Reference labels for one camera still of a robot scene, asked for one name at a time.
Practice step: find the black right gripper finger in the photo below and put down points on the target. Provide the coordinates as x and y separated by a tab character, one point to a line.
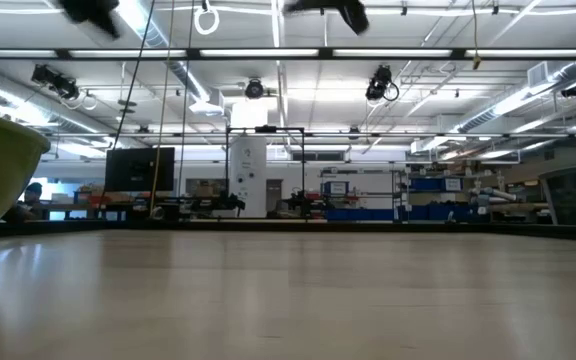
355	17

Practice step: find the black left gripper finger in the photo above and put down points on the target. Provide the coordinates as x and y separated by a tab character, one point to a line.
108	27

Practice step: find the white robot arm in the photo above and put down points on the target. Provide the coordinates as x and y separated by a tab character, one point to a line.
493	193

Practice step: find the black monitor screen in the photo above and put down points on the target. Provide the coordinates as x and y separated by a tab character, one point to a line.
139	169

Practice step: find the metal shelving rack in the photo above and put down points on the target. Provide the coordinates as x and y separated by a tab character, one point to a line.
363	175

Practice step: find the white round column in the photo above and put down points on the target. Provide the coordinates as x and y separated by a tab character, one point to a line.
248	175

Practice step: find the blue bins with white label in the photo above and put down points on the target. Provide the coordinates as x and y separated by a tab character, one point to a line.
435	184

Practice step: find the person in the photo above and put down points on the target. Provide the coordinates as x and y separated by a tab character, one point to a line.
30	197

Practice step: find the row of blue storage bins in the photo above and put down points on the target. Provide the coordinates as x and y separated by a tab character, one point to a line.
368	214

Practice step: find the black overhead frame bar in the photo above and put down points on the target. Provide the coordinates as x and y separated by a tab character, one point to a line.
288	53

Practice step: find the black ceiling-mounted camera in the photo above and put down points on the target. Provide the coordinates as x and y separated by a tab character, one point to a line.
55	82
379	82
254	89
573	90

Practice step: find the silver ventilation duct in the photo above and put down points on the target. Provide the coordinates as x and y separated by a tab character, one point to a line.
523	97
28	107

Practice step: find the black table edge rail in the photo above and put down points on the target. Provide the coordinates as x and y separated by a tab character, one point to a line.
318	226

